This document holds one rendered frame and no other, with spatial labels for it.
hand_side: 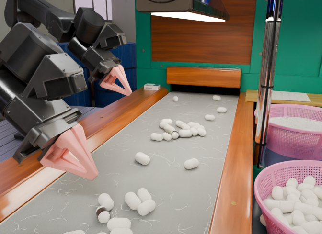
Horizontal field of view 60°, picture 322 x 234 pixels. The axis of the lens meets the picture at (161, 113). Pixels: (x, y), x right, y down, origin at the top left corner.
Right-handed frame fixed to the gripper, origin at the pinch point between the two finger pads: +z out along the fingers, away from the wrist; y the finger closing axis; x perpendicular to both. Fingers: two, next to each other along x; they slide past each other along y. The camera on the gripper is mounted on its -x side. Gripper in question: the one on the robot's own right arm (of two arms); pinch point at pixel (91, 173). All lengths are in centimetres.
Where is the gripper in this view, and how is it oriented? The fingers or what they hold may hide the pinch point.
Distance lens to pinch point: 43.1
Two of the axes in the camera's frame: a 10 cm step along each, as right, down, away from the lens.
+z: 7.2, 6.9, -0.3
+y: 3.0, -2.8, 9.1
